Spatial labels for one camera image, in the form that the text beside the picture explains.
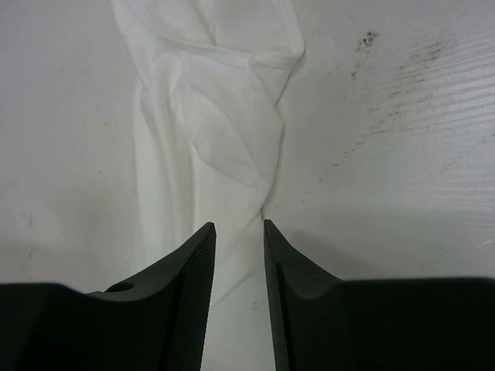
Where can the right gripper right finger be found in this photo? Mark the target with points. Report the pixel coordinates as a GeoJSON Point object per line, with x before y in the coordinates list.
{"type": "Point", "coordinates": [320, 322]}

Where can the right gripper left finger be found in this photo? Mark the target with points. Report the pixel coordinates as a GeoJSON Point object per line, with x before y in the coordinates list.
{"type": "Point", "coordinates": [153, 320]}

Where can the white tank top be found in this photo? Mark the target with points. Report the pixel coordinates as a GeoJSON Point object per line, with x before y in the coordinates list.
{"type": "Point", "coordinates": [207, 137]}

